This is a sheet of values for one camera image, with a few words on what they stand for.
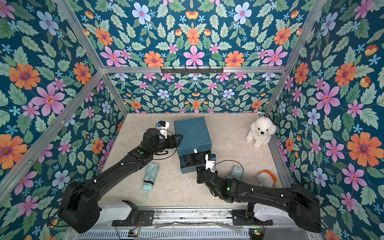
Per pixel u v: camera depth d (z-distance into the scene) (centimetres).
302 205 41
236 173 84
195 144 77
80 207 41
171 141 71
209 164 68
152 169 86
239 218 73
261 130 88
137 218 71
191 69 93
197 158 80
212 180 56
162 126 72
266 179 83
